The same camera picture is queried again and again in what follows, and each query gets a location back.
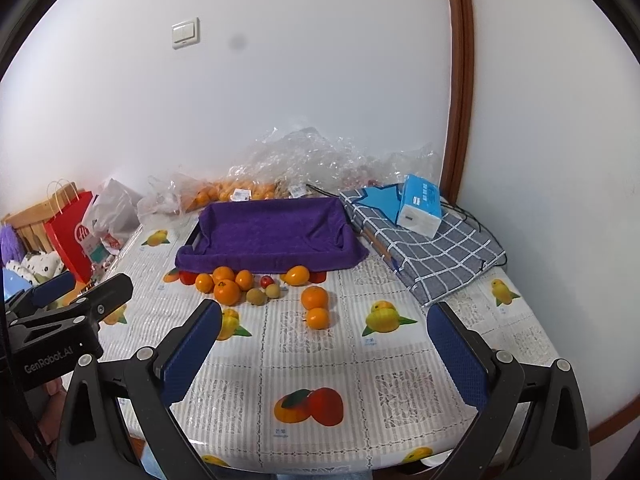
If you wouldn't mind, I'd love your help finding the yellow orange oval fruit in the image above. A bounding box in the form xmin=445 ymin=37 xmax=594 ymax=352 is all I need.
xmin=282 ymin=266 xmax=310 ymax=286

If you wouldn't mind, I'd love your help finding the white patterned cloth heap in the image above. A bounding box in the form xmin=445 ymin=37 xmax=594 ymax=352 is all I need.
xmin=6 ymin=252 xmax=65 ymax=286

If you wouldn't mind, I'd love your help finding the bag of small oranges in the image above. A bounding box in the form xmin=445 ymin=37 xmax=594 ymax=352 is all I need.
xmin=137 ymin=172 xmax=288 ymax=217

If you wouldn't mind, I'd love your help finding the small orange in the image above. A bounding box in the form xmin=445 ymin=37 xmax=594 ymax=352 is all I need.
xmin=305 ymin=308 xmax=331 ymax=330
xmin=234 ymin=270 xmax=254 ymax=292
xmin=194 ymin=273 xmax=215 ymax=294
xmin=212 ymin=266 xmax=235 ymax=285

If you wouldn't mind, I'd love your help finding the white wall switch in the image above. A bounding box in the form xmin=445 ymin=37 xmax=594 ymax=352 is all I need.
xmin=171 ymin=18 xmax=201 ymax=50

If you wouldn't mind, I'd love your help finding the blue tissue pack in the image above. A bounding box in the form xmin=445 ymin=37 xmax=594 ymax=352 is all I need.
xmin=396 ymin=174 xmax=442 ymax=238

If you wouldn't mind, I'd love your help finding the brown wooden door frame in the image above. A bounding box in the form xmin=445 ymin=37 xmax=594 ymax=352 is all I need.
xmin=440 ymin=0 xmax=475 ymax=204

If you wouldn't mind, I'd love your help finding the clear plastic bag pile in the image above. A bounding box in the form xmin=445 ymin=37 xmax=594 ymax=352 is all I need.
xmin=228 ymin=127 xmax=442 ymax=194

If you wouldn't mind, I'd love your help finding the grey checked folded cloth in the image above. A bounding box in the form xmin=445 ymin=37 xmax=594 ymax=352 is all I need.
xmin=340 ymin=188 xmax=506 ymax=308

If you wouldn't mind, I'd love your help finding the purple towel lined tray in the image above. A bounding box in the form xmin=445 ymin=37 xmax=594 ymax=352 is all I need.
xmin=175 ymin=197 xmax=369 ymax=274

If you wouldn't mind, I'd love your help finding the large orange mandarin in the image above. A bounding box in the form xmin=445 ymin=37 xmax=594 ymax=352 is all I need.
xmin=300 ymin=285 xmax=329 ymax=311

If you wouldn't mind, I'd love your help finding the wooden chair back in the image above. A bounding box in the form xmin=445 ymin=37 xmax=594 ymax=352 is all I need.
xmin=1 ymin=180 xmax=78 ymax=252

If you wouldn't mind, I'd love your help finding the person's left hand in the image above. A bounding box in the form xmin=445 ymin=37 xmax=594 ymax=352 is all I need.
xmin=38 ymin=378 xmax=66 ymax=444

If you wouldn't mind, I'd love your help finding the small red apple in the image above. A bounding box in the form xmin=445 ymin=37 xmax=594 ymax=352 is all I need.
xmin=259 ymin=275 xmax=274 ymax=288

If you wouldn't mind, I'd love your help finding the white plastic bag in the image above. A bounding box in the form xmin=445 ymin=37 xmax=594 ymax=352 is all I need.
xmin=80 ymin=179 xmax=140 ymax=271

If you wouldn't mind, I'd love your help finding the tan round longan fruit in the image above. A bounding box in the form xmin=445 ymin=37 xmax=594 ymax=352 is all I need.
xmin=265 ymin=283 xmax=281 ymax=299

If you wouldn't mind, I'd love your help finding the red paper shopping bag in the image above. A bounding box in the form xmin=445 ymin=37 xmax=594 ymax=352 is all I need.
xmin=44 ymin=181 xmax=93 ymax=284

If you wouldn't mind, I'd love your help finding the orange persimmon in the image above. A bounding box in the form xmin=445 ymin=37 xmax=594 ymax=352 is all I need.
xmin=214 ymin=280 xmax=242 ymax=307

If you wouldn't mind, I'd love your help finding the green brown kiwi fruit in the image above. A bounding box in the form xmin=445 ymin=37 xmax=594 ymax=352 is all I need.
xmin=246 ymin=287 xmax=268 ymax=306

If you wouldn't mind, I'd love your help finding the purple plush toy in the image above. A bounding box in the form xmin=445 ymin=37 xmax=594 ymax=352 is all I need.
xmin=0 ymin=224 xmax=25 ymax=266

